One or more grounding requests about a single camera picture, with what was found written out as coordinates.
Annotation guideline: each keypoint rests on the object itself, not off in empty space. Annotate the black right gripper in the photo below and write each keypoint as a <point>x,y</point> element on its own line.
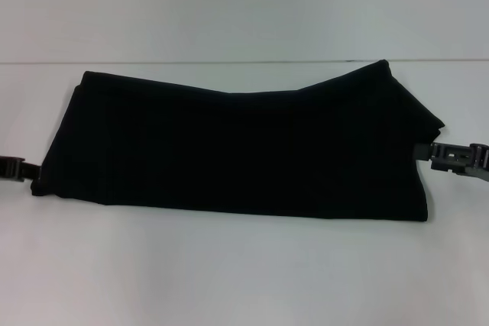
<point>482,160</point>

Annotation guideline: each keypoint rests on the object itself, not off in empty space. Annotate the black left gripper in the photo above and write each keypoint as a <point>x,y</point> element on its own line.
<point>11,167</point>

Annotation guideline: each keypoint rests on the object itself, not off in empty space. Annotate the black shirt with FREE print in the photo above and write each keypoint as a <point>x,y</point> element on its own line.
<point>244,142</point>

